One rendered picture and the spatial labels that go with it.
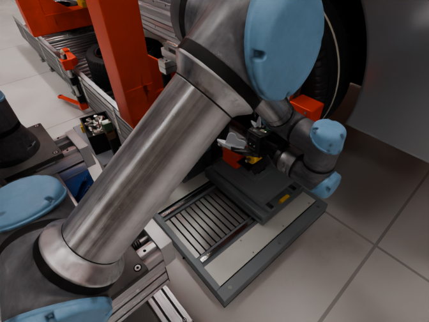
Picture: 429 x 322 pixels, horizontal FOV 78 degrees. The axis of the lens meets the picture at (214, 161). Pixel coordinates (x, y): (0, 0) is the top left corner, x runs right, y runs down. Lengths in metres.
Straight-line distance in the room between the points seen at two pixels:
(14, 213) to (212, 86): 0.33
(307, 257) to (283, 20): 1.41
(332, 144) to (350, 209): 1.27
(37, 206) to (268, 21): 0.38
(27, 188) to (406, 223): 1.86
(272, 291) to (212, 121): 1.25
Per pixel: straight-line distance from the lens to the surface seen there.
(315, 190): 0.70
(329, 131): 0.62
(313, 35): 0.33
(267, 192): 1.50
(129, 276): 0.61
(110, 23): 1.27
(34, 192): 0.49
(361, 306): 1.57
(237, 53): 0.28
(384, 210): 1.97
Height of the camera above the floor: 1.35
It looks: 43 degrees down
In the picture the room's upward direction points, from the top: 1 degrees counter-clockwise
